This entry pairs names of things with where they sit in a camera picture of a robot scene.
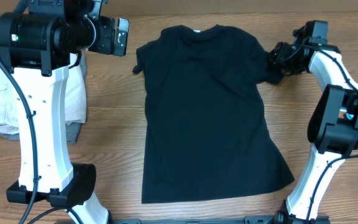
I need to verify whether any black t-shirt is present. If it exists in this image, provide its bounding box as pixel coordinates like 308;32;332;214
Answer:
133;25;294;203

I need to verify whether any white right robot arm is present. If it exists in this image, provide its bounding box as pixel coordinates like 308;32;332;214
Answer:
269;42;358;223

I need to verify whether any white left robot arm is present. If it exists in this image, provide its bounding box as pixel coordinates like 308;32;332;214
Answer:
0;0;129;223

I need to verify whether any grey folded garment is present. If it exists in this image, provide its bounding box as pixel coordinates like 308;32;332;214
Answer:
7;53;88;145

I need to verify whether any white folded garment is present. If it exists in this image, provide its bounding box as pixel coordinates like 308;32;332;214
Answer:
0;54;87;142

